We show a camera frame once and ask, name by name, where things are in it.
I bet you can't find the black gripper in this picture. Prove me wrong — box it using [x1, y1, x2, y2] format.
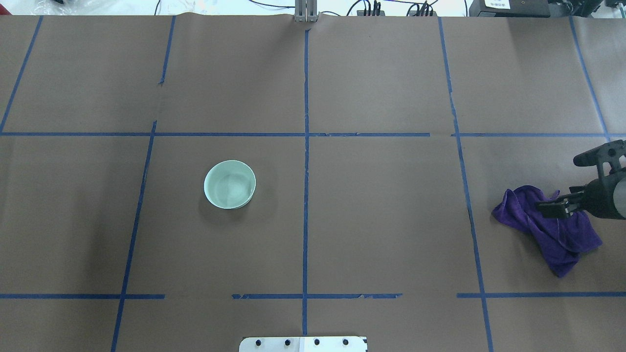
[535, 139, 625, 220]

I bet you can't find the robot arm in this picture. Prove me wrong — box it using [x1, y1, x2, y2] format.
[535, 139, 626, 220]

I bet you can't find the black computer box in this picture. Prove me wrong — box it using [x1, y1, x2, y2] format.
[468, 0, 551, 18]

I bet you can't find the purple cloth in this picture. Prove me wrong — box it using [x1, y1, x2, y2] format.
[492, 185, 603, 278]

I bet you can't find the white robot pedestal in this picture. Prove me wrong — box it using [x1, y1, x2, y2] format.
[239, 336, 368, 352]

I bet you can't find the mint green bowl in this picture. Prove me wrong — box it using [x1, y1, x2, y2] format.
[203, 160, 257, 210]

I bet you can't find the aluminium frame post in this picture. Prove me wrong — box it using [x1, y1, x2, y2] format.
[294, 0, 319, 22]

